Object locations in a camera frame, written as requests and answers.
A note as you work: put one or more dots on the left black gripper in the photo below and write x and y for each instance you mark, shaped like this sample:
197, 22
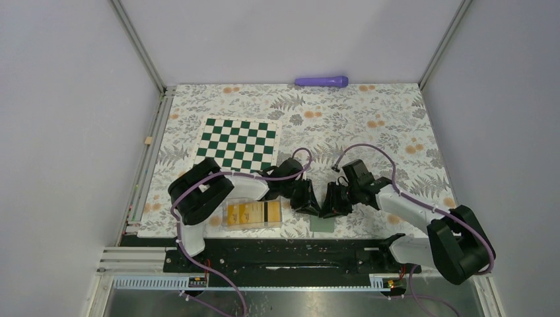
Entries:
308, 203

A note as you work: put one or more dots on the green white chessboard mat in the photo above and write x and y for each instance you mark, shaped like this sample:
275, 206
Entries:
240, 144

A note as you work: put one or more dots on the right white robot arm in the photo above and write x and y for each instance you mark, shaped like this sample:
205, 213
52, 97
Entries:
454, 241

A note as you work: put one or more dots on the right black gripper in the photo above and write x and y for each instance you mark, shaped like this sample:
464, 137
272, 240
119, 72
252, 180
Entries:
332, 205

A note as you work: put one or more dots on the purple cylinder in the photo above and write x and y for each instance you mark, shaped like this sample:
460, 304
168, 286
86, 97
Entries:
338, 81

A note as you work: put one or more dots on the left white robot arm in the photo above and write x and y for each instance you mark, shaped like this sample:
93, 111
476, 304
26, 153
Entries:
200, 193

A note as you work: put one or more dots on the green leather card holder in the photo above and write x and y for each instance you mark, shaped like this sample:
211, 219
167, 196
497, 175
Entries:
322, 225

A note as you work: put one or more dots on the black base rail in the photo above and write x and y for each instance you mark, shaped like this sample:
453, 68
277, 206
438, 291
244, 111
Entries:
288, 263

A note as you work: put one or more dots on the floral tablecloth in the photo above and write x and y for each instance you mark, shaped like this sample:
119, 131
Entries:
385, 125

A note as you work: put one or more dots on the clear plastic card box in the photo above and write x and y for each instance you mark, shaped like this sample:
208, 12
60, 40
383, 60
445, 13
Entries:
249, 226

